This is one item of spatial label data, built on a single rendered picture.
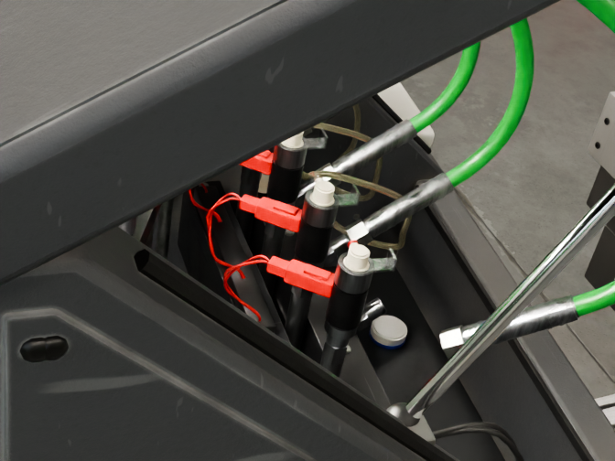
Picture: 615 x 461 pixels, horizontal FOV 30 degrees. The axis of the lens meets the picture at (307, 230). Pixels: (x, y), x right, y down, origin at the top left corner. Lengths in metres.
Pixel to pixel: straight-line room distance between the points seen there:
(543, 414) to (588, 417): 0.05
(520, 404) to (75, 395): 0.80
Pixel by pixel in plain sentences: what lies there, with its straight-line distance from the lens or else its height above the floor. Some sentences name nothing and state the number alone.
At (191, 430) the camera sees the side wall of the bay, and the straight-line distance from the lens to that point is 0.39.
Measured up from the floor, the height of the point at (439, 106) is 1.15.
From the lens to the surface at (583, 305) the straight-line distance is 0.79.
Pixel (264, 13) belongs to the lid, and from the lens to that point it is 0.27.
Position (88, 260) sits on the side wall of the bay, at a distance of 0.33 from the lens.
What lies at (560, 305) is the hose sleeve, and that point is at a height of 1.18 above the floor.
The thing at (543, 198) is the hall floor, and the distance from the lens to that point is 3.04.
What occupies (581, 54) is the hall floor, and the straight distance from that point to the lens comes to 3.79.
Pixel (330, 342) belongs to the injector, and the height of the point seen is 1.04.
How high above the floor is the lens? 1.66
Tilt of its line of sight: 38 degrees down
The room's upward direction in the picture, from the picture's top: 12 degrees clockwise
